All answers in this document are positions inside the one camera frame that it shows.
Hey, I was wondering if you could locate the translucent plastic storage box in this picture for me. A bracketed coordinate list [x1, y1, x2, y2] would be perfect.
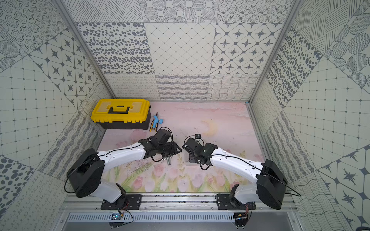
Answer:
[188, 154, 199, 164]

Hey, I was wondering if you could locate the small green circuit board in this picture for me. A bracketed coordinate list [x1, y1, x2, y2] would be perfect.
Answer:
[111, 213, 122, 220]

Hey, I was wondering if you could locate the blue yellow hand tool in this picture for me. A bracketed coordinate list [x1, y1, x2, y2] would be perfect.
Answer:
[149, 113, 163, 132]

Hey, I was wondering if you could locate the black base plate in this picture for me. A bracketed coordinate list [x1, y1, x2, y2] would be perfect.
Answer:
[215, 193, 256, 210]
[101, 194, 143, 210]

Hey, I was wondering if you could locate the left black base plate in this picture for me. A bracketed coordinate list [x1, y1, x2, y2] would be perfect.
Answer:
[101, 194, 143, 210]

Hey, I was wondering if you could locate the aluminium mounting rail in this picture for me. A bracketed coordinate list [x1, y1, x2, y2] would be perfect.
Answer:
[57, 192, 298, 214]

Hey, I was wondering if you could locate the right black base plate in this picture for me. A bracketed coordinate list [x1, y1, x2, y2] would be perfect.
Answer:
[215, 193, 256, 210]

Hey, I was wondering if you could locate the yellow black toolbox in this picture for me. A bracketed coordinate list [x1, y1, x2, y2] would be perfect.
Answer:
[91, 99, 151, 130]

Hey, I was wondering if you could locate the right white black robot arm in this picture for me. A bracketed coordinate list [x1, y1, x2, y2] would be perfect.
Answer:
[183, 137, 288, 210]

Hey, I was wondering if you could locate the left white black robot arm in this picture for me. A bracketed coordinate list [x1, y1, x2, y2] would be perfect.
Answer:
[66, 129, 182, 205]

